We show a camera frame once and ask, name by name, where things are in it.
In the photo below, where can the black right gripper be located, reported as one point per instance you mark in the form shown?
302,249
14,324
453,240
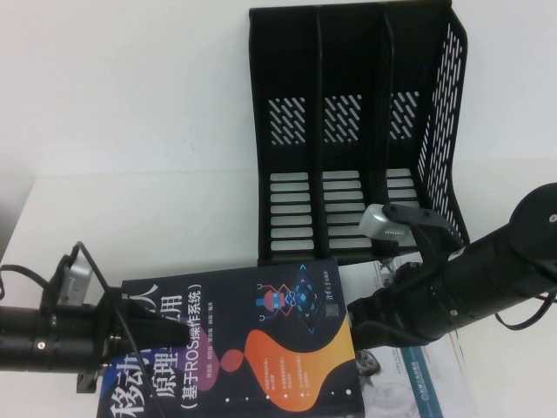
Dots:
413,305

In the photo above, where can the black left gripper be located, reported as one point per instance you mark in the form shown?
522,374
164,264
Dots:
115,322

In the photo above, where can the dark mobile robot book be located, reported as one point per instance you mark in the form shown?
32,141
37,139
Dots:
283,348

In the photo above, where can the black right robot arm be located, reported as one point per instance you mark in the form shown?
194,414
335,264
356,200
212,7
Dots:
500,278

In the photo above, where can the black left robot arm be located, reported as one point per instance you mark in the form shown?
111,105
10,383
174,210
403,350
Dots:
35,339

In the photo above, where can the white car suspension book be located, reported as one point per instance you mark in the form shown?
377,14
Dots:
391,383

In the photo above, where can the black plastic book stand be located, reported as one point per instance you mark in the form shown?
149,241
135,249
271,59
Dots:
348,65

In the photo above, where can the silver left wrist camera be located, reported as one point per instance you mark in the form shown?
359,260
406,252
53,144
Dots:
76,281

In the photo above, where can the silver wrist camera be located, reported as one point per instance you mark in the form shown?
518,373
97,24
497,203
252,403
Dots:
383,222
76,281

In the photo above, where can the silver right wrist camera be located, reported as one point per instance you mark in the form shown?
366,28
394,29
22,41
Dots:
383,222

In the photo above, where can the black right camera bracket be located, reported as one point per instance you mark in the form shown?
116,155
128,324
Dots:
428,226

